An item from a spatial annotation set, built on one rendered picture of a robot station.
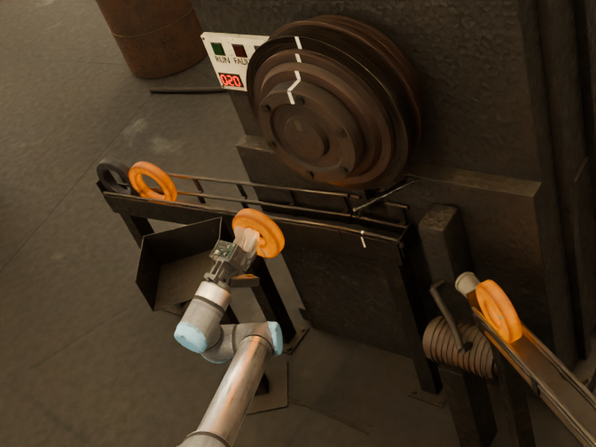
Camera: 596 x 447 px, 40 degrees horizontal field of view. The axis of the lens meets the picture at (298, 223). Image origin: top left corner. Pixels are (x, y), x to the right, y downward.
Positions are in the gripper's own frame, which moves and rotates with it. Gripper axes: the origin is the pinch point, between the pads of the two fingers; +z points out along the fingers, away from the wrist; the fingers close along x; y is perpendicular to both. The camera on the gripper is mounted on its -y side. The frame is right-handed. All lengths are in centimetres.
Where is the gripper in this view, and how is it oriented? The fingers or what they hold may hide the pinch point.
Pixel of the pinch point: (255, 228)
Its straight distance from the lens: 225.1
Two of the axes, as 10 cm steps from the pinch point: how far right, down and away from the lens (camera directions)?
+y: -4.4, -5.1, -7.4
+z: 4.3, -8.4, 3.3
